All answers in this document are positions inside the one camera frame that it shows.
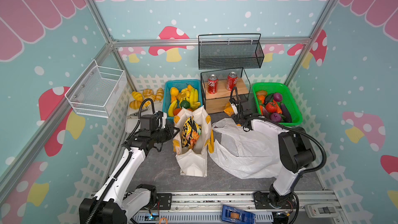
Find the purple onion toy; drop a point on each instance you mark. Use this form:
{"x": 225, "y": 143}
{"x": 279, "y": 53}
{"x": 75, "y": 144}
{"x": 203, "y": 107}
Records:
{"x": 277, "y": 97}

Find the black yellow snack bag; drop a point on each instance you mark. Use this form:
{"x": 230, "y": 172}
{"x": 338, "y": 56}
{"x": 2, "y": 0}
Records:
{"x": 191, "y": 131}

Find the dark eggplant toy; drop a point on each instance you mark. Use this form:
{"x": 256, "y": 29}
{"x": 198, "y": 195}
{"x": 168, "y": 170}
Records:
{"x": 287, "y": 116}

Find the teal plastic fruit basket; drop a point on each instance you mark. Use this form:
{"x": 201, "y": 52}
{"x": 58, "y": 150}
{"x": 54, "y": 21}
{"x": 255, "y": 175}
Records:
{"x": 187, "y": 92}

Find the left red soda can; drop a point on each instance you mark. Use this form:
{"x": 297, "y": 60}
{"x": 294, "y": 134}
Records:
{"x": 212, "y": 84}

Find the white wire wall basket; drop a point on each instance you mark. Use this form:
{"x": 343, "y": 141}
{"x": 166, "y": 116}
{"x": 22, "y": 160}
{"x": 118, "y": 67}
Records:
{"x": 96, "y": 92}

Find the black wire wall basket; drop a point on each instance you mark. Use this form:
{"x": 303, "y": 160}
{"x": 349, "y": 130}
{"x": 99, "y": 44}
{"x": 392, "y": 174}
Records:
{"x": 223, "y": 51}

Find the orange yellow snack bag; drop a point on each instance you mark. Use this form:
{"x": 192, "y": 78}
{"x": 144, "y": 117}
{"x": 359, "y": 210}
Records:
{"x": 229, "y": 110}

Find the right red soda can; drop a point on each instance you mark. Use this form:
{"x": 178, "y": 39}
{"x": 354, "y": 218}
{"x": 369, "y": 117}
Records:
{"x": 231, "y": 80}

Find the yellow banana toy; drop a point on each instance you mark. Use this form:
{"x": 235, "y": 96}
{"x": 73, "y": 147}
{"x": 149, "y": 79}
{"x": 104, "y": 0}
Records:
{"x": 172, "y": 108}

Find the white plastic grocery bag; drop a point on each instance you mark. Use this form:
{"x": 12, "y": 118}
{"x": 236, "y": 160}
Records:
{"x": 246, "y": 155}

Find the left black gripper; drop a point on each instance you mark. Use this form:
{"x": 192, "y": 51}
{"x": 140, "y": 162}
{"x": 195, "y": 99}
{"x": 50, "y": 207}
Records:
{"x": 170, "y": 135}

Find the grey switch box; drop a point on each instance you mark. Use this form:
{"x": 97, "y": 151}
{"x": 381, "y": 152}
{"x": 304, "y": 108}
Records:
{"x": 321, "y": 211}

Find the red strawberry toy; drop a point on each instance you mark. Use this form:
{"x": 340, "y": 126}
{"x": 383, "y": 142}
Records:
{"x": 271, "y": 107}

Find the black wire wooden shelf rack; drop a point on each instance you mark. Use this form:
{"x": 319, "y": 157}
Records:
{"x": 216, "y": 102}

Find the blue device on rail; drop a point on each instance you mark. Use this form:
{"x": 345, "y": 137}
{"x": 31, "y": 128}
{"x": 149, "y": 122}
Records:
{"x": 234, "y": 215}

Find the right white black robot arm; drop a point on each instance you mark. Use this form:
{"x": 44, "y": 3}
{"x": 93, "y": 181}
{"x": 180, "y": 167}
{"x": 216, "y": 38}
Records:
{"x": 299, "y": 152}

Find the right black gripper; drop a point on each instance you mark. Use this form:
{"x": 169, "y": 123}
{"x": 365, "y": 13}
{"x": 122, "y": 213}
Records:
{"x": 236, "y": 103}

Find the cream canvas tote bag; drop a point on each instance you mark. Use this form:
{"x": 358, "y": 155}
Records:
{"x": 193, "y": 162}

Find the red soda can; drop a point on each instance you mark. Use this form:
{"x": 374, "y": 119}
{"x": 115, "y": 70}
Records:
{"x": 212, "y": 84}
{"x": 231, "y": 80}

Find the green plastic vegetable basket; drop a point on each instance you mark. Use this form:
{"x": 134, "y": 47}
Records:
{"x": 263, "y": 94}

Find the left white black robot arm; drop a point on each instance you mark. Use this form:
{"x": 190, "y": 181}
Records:
{"x": 110, "y": 205}

